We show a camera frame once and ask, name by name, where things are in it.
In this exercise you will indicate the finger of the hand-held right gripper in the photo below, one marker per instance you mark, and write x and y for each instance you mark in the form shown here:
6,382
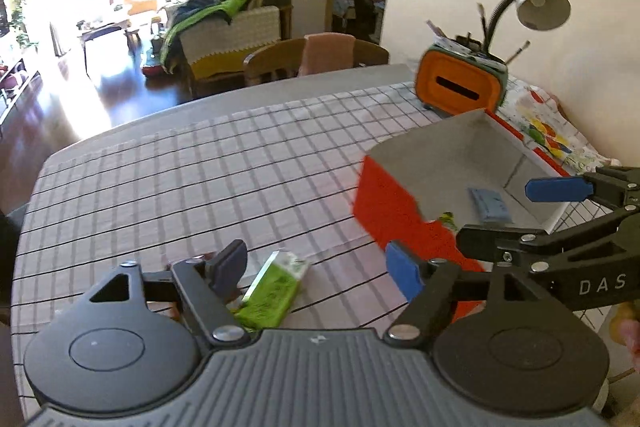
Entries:
500,241
557,190

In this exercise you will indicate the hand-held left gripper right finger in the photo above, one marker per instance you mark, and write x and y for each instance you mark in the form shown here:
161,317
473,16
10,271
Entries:
404,272

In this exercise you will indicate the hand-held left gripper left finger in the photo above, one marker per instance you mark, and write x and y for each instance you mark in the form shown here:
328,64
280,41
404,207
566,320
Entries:
231,263

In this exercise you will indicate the blue snack packet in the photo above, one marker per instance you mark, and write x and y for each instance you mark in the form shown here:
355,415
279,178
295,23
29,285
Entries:
488,204

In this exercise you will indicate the green snack packet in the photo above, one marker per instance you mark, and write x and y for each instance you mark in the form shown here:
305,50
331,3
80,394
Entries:
446,221
272,292

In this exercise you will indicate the red box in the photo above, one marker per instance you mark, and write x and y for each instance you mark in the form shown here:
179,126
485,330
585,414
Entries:
390,202

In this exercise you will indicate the person's right hand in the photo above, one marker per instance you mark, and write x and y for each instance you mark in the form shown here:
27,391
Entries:
627,329

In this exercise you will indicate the floral cloth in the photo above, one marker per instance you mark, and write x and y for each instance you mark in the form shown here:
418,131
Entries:
550,132

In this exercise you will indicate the checked tablecloth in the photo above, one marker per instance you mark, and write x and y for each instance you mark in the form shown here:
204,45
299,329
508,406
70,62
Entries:
225,167

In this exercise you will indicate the paintbrush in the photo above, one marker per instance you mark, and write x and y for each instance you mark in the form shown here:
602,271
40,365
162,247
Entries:
518,51

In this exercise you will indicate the pen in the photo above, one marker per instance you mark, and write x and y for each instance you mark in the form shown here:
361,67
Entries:
483,22

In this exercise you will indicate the wooden chair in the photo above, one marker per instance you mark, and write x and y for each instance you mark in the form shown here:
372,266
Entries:
272,62

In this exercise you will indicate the red floor item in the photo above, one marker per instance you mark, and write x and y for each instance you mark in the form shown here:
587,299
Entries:
152,68

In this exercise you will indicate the armchair with cream cover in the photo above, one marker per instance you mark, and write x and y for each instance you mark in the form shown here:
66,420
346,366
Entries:
235,37

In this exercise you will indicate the pink towel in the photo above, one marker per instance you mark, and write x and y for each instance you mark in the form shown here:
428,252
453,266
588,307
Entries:
327,54

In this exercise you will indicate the sofa with green blanket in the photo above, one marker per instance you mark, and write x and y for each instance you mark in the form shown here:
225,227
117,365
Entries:
215,4

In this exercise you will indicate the coffee table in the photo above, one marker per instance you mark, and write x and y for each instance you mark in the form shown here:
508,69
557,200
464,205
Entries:
102,32

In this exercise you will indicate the low media cabinet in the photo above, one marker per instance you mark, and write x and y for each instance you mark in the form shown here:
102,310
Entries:
15,82

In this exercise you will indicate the potted plant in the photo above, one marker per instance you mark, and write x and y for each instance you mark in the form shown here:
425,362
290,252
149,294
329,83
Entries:
19,12

